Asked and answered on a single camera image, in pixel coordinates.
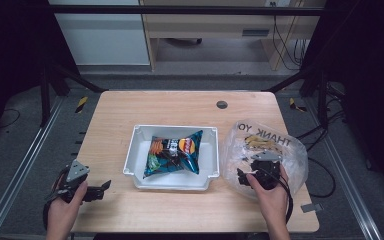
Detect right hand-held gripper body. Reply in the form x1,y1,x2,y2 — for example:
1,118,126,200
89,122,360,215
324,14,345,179
250,150,283,191

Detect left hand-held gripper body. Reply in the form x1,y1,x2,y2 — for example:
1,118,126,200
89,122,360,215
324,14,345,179
58,159,91,205

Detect yellow snack packet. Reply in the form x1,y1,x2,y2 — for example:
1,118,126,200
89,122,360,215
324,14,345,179
244,134,278,150

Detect clear plastic bag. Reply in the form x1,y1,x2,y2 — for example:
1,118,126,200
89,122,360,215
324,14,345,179
219,119,310,201

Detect white plastic bin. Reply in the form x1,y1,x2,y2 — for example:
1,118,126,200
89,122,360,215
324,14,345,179
123,124,222,192

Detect blue chips packet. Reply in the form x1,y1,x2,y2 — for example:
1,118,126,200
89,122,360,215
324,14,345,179
143,129,204,179

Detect person's left hand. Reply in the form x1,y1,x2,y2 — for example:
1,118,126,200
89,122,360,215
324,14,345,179
46,176,89,222

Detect person's right hand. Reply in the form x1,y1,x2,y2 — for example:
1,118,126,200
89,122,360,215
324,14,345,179
246,166,290,226

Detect grey tape piece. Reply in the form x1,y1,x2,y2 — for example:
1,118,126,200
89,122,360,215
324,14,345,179
300,203,324,214

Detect yellow black striped tape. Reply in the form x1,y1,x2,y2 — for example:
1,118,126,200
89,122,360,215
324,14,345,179
288,97,308,113
74,95,89,114

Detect black metal stand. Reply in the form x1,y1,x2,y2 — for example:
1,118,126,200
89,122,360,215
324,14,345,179
39,61,107,128
263,64,331,129

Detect white cabinet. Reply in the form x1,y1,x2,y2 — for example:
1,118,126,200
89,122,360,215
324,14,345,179
48,0,151,67

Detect dark curtain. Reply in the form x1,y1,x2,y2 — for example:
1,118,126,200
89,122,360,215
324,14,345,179
0,0,78,148
301,0,384,194

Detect light wooden desk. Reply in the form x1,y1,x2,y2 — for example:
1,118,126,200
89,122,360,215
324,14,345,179
139,0,328,73

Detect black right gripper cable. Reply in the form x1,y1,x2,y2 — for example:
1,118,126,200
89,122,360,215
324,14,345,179
259,169,294,224

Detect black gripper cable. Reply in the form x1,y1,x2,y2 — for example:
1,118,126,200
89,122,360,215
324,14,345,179
259,169,294,224
42,168,71,231

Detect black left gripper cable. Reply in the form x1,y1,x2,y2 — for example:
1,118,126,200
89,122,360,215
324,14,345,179
42,168,71,231

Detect aluminium floor rail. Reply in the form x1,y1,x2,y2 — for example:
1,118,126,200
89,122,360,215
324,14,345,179
0,96,64,240
304,98,384,240

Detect black floor cable bundle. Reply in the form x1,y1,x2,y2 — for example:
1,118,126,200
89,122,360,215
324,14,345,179
294,83,348,151

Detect looped black floor cable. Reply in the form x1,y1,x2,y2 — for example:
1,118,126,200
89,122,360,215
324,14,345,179
308,156,337,199

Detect hanging black cables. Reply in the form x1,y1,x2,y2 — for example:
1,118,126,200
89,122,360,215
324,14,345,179
269,1,311,72

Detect black horizontal frame bar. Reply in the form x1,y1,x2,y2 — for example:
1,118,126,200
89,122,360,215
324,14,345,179
48,4,326,17

